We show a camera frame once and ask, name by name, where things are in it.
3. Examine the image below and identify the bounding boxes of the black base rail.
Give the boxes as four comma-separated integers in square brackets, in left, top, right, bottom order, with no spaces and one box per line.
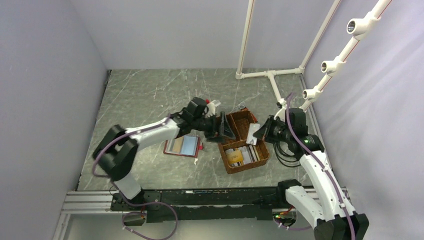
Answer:
[110,186,291,223]

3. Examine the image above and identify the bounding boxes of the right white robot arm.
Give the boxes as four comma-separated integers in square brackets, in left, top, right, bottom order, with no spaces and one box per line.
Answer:
[253,108,370,240]

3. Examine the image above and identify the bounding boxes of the white card stack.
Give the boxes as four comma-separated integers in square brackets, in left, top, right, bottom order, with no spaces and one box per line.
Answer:
[224,145,260,168]

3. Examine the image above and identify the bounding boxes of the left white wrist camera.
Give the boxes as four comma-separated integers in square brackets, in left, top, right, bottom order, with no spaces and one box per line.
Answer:
[205,99,221,118]

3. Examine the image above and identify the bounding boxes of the white pvc pipe frame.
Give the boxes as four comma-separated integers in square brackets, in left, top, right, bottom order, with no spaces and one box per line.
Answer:
[235,0,393,112]

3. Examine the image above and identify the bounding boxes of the brown woven basket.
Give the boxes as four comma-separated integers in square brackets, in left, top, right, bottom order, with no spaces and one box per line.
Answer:
[218,108,270,174]

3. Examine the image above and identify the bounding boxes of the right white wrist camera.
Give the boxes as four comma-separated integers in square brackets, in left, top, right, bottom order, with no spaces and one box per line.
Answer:
[274,98,287,122]

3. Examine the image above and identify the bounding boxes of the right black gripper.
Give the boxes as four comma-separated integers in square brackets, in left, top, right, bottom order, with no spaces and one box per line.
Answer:
[252,115,291,144]

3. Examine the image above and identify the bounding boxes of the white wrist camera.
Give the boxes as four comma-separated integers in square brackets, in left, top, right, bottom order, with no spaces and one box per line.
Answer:
[205,99,221,118]
[274,98,287,122]

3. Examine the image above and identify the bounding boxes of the white vip credit card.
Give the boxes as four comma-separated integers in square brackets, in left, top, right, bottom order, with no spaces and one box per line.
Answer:
[246,123,261,146]

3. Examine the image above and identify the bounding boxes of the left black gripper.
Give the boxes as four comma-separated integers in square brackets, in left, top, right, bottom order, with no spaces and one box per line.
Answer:
[191,111,235,143]

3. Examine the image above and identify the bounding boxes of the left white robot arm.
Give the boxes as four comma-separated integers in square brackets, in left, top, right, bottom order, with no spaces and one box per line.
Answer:
[92,97,236,210]

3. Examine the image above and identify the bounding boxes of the black cable bundle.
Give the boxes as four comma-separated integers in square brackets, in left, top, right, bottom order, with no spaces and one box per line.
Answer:
[273,142,302,168]

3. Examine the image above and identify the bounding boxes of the red leather card holder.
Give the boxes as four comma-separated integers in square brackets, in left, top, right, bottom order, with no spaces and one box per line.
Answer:
[163,135,201,158]

